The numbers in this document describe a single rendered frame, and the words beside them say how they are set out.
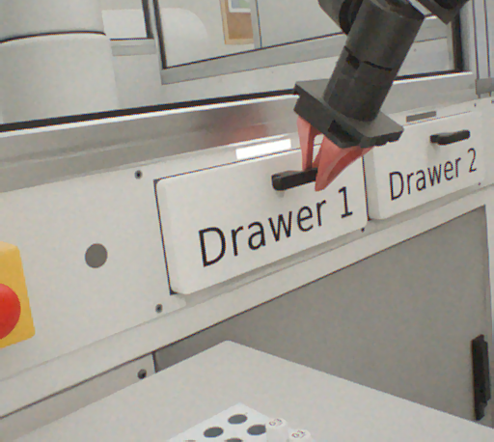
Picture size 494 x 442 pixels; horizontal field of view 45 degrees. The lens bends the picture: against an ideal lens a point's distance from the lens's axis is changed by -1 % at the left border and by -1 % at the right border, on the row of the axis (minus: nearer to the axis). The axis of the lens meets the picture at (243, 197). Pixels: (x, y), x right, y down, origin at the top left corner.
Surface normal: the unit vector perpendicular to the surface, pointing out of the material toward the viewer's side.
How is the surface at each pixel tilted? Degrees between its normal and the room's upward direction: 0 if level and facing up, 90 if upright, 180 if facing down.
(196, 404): 0
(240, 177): 90
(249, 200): 90
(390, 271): 90
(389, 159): 90
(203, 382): 0
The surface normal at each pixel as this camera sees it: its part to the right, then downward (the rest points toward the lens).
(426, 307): 0.67, 0.04
